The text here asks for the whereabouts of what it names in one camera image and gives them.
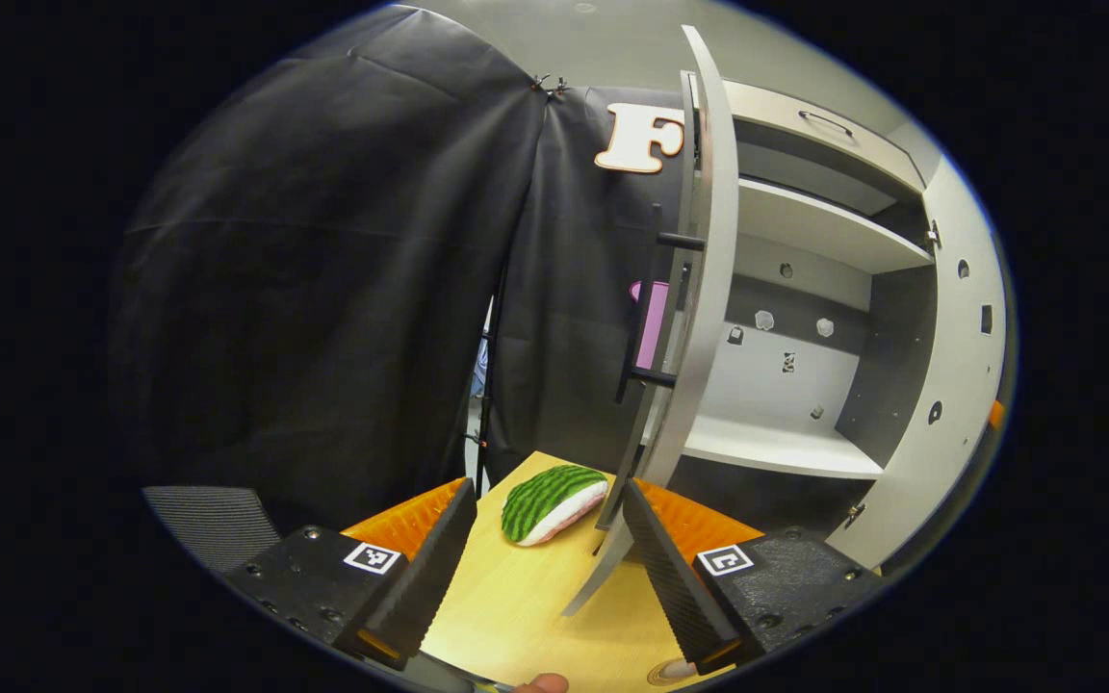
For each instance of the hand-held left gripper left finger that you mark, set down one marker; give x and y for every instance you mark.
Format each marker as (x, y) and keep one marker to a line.
(425, 577)

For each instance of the white cabinet shelf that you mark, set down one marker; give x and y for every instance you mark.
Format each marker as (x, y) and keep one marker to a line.
(776, 448)
(824, 226)

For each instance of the green striped watermelon toy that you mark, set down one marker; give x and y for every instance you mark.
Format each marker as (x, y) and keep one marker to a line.
(545, 500)

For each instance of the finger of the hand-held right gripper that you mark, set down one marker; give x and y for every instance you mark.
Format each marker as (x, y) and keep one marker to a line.
(996, 416)

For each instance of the white cabinet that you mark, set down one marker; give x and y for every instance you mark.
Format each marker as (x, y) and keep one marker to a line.
(891, 366)

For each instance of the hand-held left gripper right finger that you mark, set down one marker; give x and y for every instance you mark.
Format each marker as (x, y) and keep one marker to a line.
(680, 587)

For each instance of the white cabinet drawer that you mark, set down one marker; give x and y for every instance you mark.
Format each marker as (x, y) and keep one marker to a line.
(805, 144)

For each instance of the white cabinet door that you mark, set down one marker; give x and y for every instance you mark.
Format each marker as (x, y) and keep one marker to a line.
(713, 289)

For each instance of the black backdrop cloth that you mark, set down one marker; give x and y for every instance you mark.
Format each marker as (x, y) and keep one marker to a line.
(323, 289)

